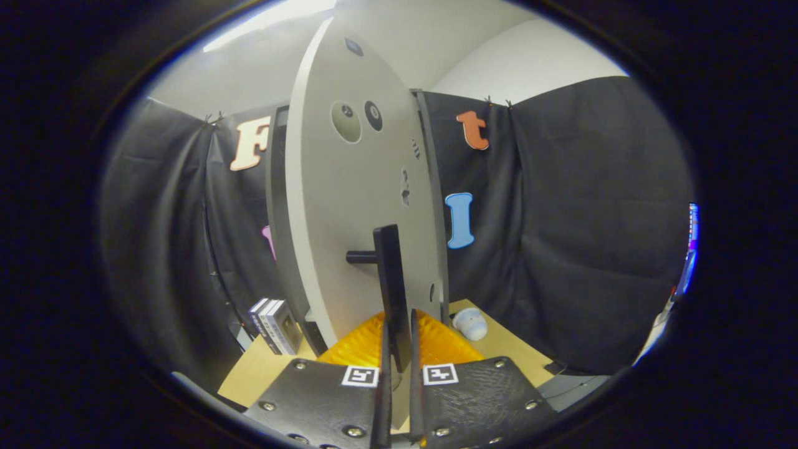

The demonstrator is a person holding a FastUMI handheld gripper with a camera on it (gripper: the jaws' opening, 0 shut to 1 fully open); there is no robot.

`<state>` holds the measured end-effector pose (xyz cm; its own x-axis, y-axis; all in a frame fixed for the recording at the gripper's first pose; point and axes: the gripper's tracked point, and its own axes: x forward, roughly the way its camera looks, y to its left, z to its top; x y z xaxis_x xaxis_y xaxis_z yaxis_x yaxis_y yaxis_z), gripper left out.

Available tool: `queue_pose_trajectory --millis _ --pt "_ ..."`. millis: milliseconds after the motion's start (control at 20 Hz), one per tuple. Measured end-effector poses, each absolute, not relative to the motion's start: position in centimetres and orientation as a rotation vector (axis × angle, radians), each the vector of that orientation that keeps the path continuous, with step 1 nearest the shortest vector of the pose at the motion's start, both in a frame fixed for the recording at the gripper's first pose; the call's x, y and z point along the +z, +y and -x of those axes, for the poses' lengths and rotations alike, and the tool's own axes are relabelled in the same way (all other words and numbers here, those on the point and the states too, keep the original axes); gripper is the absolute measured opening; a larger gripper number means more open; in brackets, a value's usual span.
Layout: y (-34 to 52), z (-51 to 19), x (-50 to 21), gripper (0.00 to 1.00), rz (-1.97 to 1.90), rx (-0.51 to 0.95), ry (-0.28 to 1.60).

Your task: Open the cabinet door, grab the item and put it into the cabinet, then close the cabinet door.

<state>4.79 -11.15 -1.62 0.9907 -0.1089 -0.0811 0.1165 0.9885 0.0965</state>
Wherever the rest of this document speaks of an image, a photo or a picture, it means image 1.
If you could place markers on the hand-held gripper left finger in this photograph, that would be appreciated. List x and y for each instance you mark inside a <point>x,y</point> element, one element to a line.
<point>382,405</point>

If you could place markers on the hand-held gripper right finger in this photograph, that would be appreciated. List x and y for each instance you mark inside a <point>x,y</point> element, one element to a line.
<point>416,399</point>

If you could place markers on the white plush toy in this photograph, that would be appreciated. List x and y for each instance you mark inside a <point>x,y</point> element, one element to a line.
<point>471,324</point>

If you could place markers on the grey cover book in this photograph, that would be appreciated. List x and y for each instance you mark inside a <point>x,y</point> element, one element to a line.
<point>288,327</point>

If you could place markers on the white spine book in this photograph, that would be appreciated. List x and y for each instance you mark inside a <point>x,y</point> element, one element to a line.
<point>269,324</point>

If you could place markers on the grey cabinet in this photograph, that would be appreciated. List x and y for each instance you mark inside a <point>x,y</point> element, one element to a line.
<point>277,218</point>

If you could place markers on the black backdrop cloth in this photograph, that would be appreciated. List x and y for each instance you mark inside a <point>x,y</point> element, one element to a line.
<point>592,218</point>

